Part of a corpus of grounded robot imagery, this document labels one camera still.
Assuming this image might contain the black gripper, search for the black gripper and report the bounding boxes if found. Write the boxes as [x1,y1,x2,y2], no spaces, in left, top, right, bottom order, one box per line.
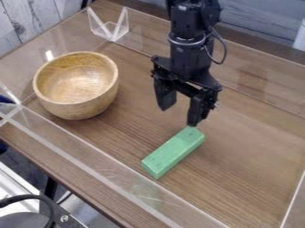
[149,38,223,128]

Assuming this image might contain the green rectangular block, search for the green rectangular block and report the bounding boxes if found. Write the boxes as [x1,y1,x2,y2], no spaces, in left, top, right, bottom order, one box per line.
[141,126,205,179]

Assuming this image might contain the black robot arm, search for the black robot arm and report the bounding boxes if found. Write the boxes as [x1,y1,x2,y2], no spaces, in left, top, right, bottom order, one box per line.
[151,0,223,126]

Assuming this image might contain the brown wooden bowl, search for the brown wooden bowl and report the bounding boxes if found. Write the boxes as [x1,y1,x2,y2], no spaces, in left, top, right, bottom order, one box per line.
[32,51,118,120]

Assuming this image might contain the clear acrylic tray walls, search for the clear acrylic tray walls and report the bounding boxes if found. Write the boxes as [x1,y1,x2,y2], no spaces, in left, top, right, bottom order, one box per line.
[0,1,305,228]

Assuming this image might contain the white object at right edge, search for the white object at right edge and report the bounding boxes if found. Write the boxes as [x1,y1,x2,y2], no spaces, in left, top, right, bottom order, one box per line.
[292,19,305,52]

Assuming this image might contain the black table leg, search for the black table leg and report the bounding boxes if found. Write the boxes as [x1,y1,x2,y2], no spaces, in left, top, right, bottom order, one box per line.
[44,177,58,200]

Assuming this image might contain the grey metal bracket with screw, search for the grey metal bracket with screw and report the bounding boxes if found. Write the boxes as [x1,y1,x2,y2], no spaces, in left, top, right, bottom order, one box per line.
[50,204,88,228]

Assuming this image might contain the black cable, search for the black cable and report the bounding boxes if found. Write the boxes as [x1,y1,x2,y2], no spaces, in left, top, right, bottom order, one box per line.
[0,194,57,228]

